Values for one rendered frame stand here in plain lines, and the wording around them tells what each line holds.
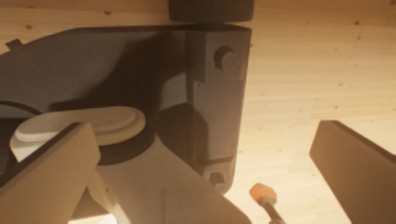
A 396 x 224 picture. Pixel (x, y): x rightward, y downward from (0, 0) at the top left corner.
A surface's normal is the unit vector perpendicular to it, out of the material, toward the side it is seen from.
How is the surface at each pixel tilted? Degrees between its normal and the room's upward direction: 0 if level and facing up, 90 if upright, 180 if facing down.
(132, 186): 90
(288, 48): 0
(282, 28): 0
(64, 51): 0
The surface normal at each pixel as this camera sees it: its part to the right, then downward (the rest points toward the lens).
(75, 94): 0.22, 0.47
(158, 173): 0.00, -0.88
